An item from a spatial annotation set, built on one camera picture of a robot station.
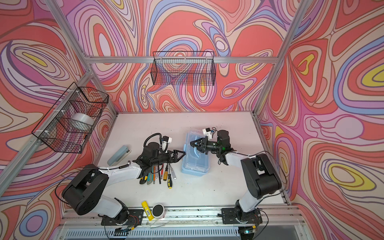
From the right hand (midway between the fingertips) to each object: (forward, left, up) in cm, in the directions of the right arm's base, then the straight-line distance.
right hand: (191, 147), depth 83 cm
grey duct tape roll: (+8, +54, +18) cm, 57 cm away
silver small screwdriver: (-9, +12, -15) cm, 21 cm away
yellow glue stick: (-29, +23, -12) cm, 39 cm away
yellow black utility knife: (-13, +29, -13) cm, 34 cm away
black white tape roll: (-30, +17, -10) cm, 36 cm away
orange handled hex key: (-10, +23, -13) cm, 28 cm away
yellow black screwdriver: (-13, +13, -13) cm, 23 cm away
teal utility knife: (-12, +25, -13) cm, 30 cm away
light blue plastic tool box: (-11, +1, -8) cm, 14 cm away
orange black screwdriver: (-10, +16, -13) cm, 23 cm away
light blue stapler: (+2, +45, -10) cm, 46 cm away
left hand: (-3, +5, -3) cm, 6 cm away
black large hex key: (-10, +20, -14) cm, 26 cm away
